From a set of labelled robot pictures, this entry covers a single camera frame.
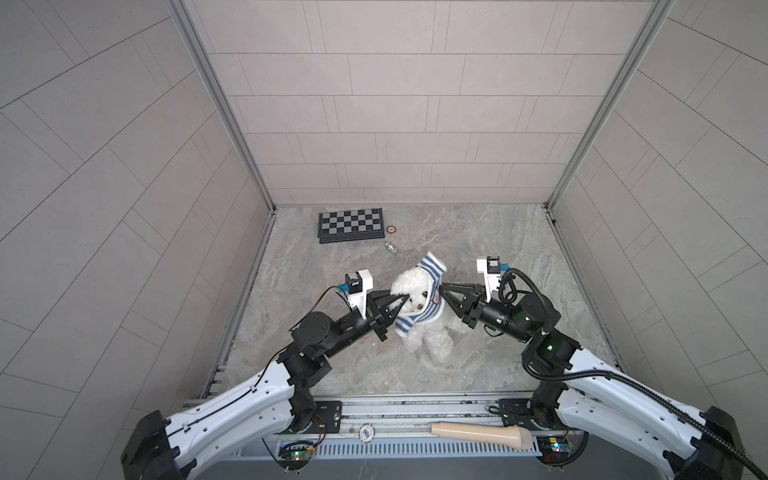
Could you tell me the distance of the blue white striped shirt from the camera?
1.96 ft

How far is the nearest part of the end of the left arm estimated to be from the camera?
553mm

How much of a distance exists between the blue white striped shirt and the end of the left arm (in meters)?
0.02

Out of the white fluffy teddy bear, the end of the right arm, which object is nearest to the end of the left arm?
the white fluffy teddy bear
